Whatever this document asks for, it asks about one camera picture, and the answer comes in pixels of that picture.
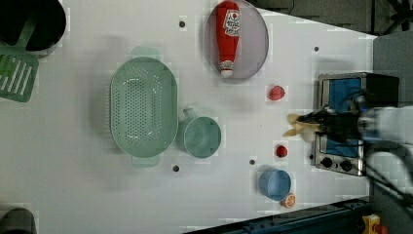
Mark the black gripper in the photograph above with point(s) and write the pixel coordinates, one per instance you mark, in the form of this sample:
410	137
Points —
340	127

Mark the yellow plush peeled banana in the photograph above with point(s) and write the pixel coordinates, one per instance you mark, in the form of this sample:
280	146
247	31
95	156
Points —
298	127

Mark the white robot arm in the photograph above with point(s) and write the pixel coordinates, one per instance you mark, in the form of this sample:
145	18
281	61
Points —
377	129

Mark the green mug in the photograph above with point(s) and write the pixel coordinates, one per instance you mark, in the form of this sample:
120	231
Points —
199	136

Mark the small red plush strawberry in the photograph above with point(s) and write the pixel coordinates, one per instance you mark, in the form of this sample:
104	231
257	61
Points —
281	151

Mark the plush strawberry with green top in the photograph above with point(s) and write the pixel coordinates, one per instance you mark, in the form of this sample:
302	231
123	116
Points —
276	93

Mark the black toaster oven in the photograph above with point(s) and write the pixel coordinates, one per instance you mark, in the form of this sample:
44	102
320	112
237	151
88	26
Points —
348	92

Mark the blue bowl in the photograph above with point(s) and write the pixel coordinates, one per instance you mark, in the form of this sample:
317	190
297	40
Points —
275	184

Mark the plush orange slice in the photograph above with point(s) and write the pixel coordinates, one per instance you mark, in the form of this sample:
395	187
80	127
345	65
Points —
289	201

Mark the grey round plate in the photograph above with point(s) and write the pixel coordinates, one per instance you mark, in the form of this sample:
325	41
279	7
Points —
253	44

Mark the blue crate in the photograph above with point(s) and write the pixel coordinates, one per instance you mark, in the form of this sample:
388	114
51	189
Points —
337	218

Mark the red plush ketchup bottle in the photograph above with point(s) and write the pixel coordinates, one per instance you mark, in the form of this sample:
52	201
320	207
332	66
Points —
228	25

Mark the green oval colander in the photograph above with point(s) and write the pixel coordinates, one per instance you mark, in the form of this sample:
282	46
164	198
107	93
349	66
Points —
144	107

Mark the black cylinder utensil holder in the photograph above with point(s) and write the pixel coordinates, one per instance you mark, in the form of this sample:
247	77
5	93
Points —
46	18

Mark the green slotted spatula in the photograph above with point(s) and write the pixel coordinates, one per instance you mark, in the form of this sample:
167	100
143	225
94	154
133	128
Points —
19	67

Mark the black cylinder lower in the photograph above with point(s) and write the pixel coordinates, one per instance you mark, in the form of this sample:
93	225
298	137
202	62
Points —
18	221

